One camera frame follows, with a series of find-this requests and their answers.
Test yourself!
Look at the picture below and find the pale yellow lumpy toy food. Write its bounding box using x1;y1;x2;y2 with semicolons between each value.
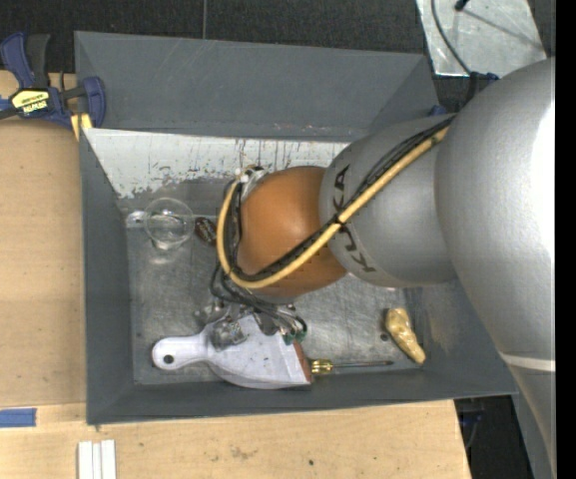
383;307;427;366

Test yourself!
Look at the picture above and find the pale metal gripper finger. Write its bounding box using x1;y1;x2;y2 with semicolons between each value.
195;302;232;323
210;316;248;352

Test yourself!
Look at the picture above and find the pale wood board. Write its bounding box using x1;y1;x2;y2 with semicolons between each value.
0;116;89;411

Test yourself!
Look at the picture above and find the white paddle with red-brown edge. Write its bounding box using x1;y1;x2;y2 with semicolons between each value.
151;315;314;391

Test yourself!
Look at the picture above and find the yellow-handled screwdriver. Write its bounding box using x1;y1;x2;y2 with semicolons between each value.
308;358;396;375

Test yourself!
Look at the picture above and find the clear glass cup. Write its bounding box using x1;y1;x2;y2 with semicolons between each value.
127;196;195;251

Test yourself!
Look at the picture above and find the grey metal bin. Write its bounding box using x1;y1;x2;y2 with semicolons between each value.
73;30;519;426

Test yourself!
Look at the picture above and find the small dark brown packet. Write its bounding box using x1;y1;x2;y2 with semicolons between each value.
194;217;218;245

